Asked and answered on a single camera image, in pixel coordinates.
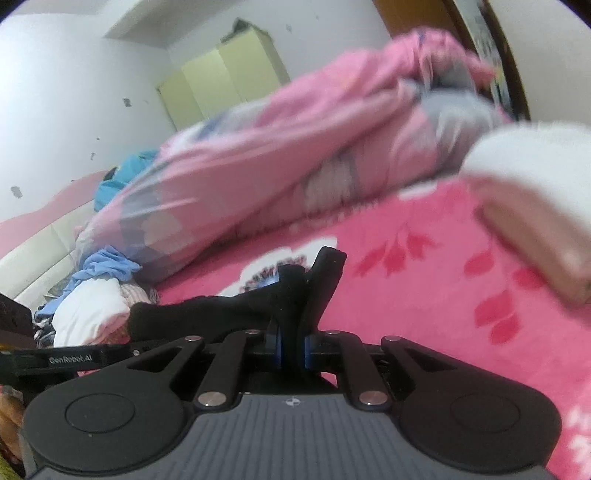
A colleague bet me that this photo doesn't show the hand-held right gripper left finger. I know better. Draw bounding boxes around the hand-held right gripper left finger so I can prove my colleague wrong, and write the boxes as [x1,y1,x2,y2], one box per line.
[127,319,283,411]

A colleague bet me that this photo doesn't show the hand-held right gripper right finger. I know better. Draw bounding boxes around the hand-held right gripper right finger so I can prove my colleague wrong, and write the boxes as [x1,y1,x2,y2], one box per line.
[302,329,458,411]

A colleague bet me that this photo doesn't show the black garment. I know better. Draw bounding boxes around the black garment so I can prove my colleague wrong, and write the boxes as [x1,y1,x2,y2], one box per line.
[127,247,347,393]

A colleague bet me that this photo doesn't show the pile of white clothes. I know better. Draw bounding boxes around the pile of white clothes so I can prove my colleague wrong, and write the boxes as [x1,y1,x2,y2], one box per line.
[34,277,160,347]

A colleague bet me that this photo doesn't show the folded white and pink clothes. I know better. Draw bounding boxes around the folded white and pink clothes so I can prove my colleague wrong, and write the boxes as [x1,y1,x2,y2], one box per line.
[462,120,591,308]

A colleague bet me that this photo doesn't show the light blue cloth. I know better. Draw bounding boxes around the light blue cloth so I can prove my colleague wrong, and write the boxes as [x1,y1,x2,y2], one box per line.
[34,244,141,319]

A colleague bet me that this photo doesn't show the cream padded furniture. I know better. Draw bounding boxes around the cream padded furniture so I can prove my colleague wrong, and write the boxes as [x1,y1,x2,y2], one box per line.
[0,203,114,305]

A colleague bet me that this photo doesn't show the pink floral fleece blanket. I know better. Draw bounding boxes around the pink floral fleece blanket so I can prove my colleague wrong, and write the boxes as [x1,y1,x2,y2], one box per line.
[154,178,591,480]

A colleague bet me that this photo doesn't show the pink floral quilt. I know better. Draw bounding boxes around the pink floral quilt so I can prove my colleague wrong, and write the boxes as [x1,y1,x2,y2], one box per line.
[76,28,513,282]

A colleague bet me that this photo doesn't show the pale yellow wardrobe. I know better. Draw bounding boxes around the pale yellow wardrobe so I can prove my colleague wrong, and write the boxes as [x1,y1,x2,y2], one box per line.
[154,18,291,132]

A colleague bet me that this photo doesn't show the wooden headboard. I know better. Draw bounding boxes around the wooden headboard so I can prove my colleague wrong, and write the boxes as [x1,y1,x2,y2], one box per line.
[374,0,532,123]

